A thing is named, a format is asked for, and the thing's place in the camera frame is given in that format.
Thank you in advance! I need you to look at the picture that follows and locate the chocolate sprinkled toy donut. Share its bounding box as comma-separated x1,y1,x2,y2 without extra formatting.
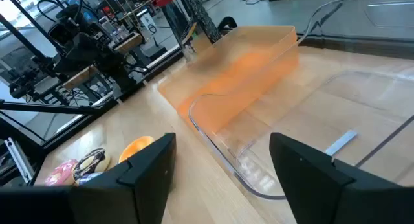
72,148,111,183

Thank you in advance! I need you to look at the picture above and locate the orange translucent plastic bin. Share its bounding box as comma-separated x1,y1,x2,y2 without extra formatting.
157,25,300,134

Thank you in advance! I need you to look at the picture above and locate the pink frosted toy donut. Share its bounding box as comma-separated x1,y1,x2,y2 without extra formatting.
45,159,78,187

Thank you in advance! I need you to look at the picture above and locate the metal box grater red handle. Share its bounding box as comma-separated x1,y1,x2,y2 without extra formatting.
154,0,224,62

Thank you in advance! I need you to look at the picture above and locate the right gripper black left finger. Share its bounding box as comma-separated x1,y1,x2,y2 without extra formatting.
0,132,177,224

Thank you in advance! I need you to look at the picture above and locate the white tape strip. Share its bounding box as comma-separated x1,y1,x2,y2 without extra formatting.
325,129,358,157

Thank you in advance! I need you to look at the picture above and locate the orange glazed toy donut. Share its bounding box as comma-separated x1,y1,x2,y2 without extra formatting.
118,135,155,163

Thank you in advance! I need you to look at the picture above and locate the clear plastic bin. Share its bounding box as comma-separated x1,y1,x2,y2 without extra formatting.
188,0,414,201

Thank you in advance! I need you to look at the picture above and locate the silver aluminium extrusion bar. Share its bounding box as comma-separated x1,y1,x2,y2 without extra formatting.
5,137,35,183

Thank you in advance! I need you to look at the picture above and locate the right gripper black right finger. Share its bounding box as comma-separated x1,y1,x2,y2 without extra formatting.
270,132,414,224

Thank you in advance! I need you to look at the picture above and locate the wooden workbench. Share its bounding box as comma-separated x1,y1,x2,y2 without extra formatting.
61,31,145,91

